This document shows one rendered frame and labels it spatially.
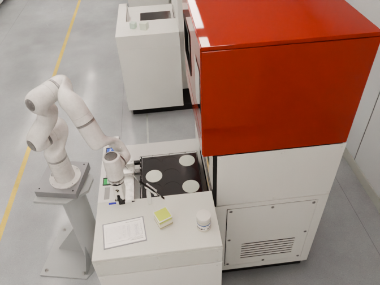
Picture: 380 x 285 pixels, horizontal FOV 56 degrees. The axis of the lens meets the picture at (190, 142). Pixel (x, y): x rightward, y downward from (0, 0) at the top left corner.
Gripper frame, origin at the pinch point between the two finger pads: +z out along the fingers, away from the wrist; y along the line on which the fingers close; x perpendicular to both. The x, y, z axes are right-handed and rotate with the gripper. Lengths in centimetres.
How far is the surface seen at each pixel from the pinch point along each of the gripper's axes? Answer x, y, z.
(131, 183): -3.0, 22.9, 11.7
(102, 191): 12.0, 11.3, 4.0
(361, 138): -197, 97, 62
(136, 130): 6, 184, 95
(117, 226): 2.3, -13.7, 3.8
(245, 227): -70, 4, 41
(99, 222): 11.5, -9.8, 4.1
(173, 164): -29.5, 33.3, 9.4
